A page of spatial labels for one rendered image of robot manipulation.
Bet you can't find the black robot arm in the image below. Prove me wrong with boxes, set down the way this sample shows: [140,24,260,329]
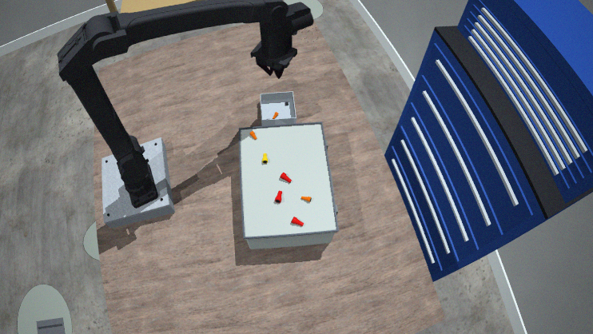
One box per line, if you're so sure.
[58,0,313,209]

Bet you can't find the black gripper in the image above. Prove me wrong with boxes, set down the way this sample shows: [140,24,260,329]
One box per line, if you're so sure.
[251,38,297,79]

